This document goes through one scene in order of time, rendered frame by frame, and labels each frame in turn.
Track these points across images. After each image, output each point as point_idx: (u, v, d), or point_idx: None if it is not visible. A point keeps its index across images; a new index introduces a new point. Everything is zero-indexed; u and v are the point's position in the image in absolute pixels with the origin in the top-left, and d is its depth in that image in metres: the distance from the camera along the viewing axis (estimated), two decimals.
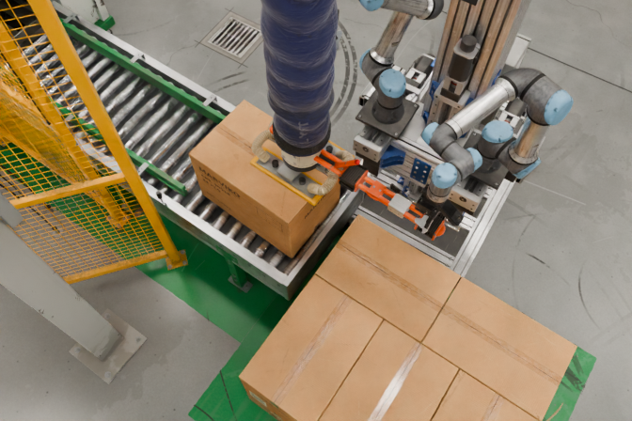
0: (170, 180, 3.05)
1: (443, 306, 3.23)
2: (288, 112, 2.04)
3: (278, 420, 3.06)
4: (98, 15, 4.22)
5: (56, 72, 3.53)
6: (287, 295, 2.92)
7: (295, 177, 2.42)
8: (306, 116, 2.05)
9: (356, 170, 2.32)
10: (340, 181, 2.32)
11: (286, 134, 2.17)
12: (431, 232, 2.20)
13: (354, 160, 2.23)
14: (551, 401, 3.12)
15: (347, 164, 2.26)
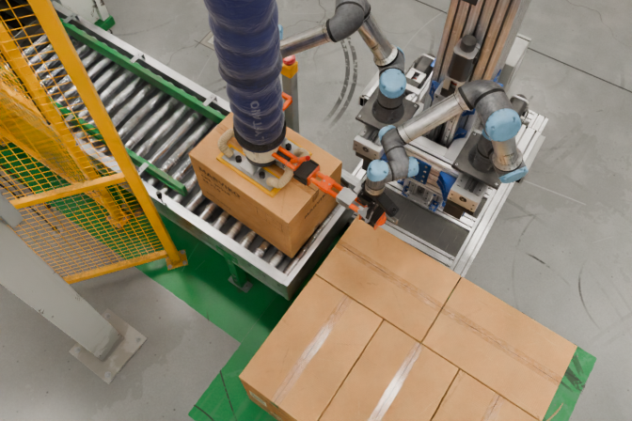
0: (170, 180, 3.05)
1: (443, 306, 3.23)
2: (236, 79, 2.11)
3: (278, 420, 3.06)
4: (98, 15, 4.22)
5: (56, 72, 3.53)
6: (287, 295, 2.92)
7: (256, 171, 2.67)
8: (253, 85, 2.12)
9: (309, 166, 2.56)
10: (294, 176, 2.57)
11: (244, 132, 2.42)
12: (372, 222, 2.44)
13: (305, 156, 2.47)
14: (551, 401, 3.12)
15: (300, 161, 2.51)
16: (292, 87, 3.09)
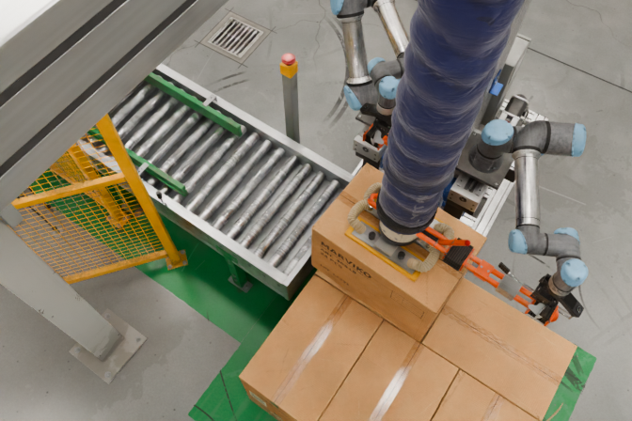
0: (170, 180, 3.05)
1: None
2: (410, 185, 1.89)
3: (278, 420, 3.06)
4: None
5: None
6: (287, 295, 2.92)
7: (394, 251, 2.34)
8: (428, 191, 1.90)
9: (462, 249, 2.23)
10: (445, 259, 2.24)
11: (397, 215, 2.09)
12: (544, 318, 2.12)
13: (464, 241, 2.15)
14: (551, 401, 3.12)
15: (455, 244, 2.18)
16: (292, 87, 3.09)
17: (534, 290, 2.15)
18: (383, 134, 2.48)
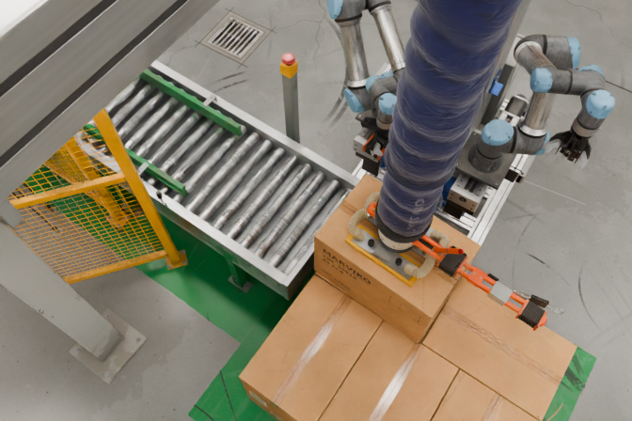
0: (170, 180, 3.05)
1: (443, 306, 3.23)
2: (411, 180, 1.90)
3: (278, 420, 3.06)
4: None
5: None
6: (287, 295, 2.92)
7: (392, 257, 2.46)
8: (429, 186, 1.91)
9: (456, 257, 2.36)
10: (440, 266, 2.36)
11: (394, 226, 2.22)
12: (532, 322, 2.24)
13: (457, 249, 2.27)
14: (551, 401, 3.12)
15: (450, 253, 2.30)
16: (292, 87, 3.09)
17: (525, 294, 2.28)
18: (382, 146, 2.60)
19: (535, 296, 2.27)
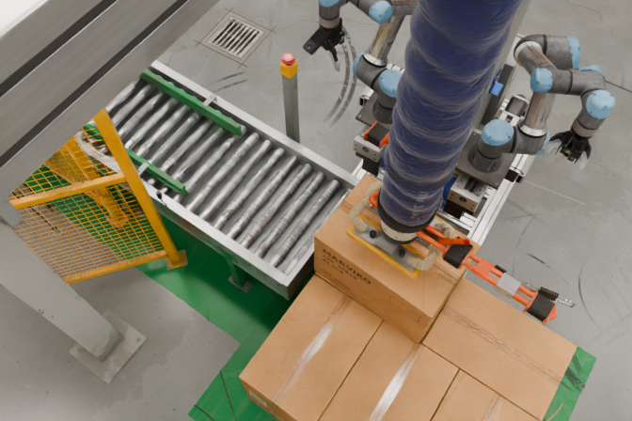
0: (170, 180, 3.05)
1: (443, 306, 3.23)
2: (411, 181, 1.90)
3: (278, 420, 3.06)
4: None
5: None
6: (287, 295, 2.92)
7: (395, 249, 2.37)
8: (429, 187, 1.91)
9: (462, 247, 2.26)
10: (445, 257, 2.27)
11: (397, 214, 2.12)
12: (542, 316, 2.14)
13: (463, 240, 2.17)
14: (551, 401, 3.12)
15: (455, 243, 2.21)
16: (292, 87, 3.09)
17: (533, 287, 2.18)
18: (384, 133, 2.51)
19: (545, 288, 2.17)
